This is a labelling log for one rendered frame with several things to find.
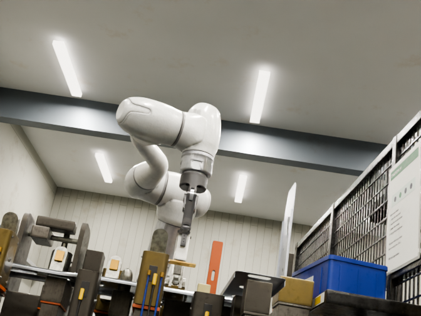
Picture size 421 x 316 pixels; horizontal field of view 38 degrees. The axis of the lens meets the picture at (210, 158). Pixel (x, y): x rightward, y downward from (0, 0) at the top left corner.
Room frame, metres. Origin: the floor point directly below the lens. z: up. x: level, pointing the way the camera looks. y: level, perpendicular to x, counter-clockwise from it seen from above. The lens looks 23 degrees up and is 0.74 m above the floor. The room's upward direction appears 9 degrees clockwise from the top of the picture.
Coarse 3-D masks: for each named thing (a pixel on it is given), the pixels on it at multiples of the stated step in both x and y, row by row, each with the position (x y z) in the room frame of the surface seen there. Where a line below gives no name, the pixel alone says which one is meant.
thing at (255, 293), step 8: (248, 280) 1.17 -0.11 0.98; (248, 288) 1.17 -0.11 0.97; (256, 288) 1.17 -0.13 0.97; (264, 288) 1.17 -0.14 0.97; (272, 288) 1.17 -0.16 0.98; (248, 296) 1.17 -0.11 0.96; (256, 296) 1.17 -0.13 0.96; (264, 296) 1.17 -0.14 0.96; (248, 304) 1.17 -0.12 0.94; (256, 304) 1.17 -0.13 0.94; (264, 304) 1.17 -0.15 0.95; (240, 312) 1.22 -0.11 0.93; (248, 312) 1.17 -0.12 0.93; (256, 312) 1.17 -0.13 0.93; (264, 312) 1.17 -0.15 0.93
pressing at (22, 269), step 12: (12, 276) 1.62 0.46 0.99; (24, 276) 1.60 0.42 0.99; (36, 276) 1.60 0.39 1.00; (60, 276) 1.55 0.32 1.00; (72, 276) 1.53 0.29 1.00; (108, 288) 1.62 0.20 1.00; (132, 288) 1.56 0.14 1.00; (168, 288) 1.45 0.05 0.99; (180, 300) 1.61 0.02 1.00; (228, 300) 1.46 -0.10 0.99
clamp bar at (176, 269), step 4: (180, 228) 1.70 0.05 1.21; (176, 244) 1.72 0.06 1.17; (172, 264) 1.71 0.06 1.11; (172, 268) 1.70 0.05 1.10; (176, 268) 1.72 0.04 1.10; (180, 268) 1.72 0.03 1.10; (172, 272) 1.70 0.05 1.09; (176, 272) 1.71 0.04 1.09; (180, 272) 1.71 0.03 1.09; (172, 276) 1.70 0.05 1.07; (180, 276) 1.70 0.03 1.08; (180, 280) 1.70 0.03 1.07; (180, 284) 1.70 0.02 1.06; (180, 288) 1.70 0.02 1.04
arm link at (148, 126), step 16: (128, 112) 1.46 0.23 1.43; (144, 112) 1.46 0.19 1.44; (160, 112) 1.47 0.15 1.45; (176, 112) 1.49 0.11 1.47; (128, 128) 1.49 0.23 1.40; (144, 128) 1.48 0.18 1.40; (160, 128) 1.48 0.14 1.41; (176, 128) 1.49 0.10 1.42; (144, 144) 1.57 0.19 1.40; (160, 160) 1.79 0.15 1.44; (144, 176) 1.94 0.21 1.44; (160, 176) 1.91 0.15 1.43
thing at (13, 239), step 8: (0, 232) 1.34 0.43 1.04; (8, 232) 1.34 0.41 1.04; (0, 240) 1.34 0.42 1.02; (8, 240) 1.34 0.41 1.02; (16, 240) 1.40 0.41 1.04; (0, 248) 1.33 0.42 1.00; (8, 248) 1.35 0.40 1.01; (16, 248) 1.42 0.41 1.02; (0, 256) 1.34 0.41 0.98; (8, 256) 1.37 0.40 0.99; (0, 264) 1.34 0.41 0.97; (8, 264) 1.38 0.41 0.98; (0, 272) 1.34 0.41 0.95; (8, 272) 1.41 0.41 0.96; (0, 280) 1.36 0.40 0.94; (0, 288) 1.38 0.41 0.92; (0, 296) 1.42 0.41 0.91
